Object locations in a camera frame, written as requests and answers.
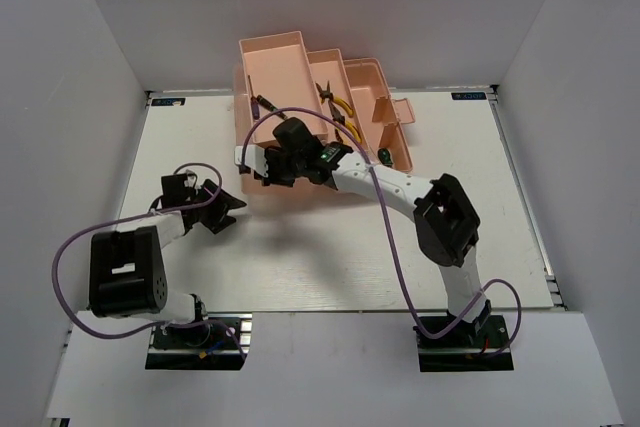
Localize green stubby screwdriver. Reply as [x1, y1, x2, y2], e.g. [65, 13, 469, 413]
[377, 148, 394, 168]

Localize blue label sticker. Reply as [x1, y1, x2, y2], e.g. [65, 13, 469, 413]
[151, 98, 186, 107]
[451, 91, 487, 101]

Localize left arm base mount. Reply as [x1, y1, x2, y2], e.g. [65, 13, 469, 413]
[145, 313, 253, 371]

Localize thin black green screwdriver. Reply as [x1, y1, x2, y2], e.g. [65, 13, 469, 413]
[256, 95, 277, 112]

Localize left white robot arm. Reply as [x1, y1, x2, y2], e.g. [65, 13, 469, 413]
[89, 171, 246, 346]

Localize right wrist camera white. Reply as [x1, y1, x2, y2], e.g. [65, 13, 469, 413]
[234, 144, 268, 178]

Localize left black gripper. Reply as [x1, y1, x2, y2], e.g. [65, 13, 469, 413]
[186, 177, 246, 233]

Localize yellow needle-nose pliers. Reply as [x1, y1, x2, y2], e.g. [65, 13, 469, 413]
[329, 103, 362, 144]

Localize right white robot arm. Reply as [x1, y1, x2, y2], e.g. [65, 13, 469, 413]
[235, 117, 491, 346]

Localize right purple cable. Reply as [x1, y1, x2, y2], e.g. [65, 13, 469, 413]
[240, 106, 524, 358]

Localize purple cable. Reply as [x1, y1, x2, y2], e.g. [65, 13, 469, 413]
[240, 106, 524, 358]
[52, 162, 249, 361]

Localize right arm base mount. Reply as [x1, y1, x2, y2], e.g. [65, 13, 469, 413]
[414, 315, 514, 373]

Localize blue label sticker right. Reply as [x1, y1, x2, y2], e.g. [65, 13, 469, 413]
[451, 91, 487, 101]

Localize blue label sticker left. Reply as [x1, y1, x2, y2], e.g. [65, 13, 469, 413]
[151, 98, 186, 107]

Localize blue handle screwdriver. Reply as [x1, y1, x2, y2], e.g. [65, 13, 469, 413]
[247, 75, 261, 121]

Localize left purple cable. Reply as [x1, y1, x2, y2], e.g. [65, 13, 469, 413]
[52, 162, 249, 361]

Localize pink plastic toolbox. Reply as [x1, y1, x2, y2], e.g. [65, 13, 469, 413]
[234, 31, 415, 173]

